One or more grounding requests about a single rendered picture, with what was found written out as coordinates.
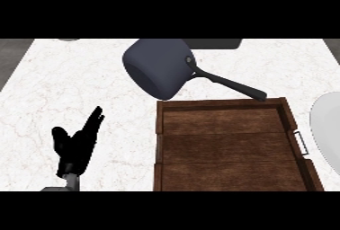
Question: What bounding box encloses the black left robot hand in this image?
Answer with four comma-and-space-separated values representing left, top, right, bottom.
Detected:
50, 105, 106, 179

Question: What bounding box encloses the brown wooden tray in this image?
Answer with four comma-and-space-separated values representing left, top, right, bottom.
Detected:
152, 97, 325, 192

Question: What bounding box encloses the white plate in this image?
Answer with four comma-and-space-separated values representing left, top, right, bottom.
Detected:
307, 91, 340, 177

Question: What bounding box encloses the dark blue saucepan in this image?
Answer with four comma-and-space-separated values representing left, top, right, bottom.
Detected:
121, 39, 267, 102

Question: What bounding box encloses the dark grey flat appliance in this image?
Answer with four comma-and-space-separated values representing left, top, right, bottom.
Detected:
180, 39, 243, 50

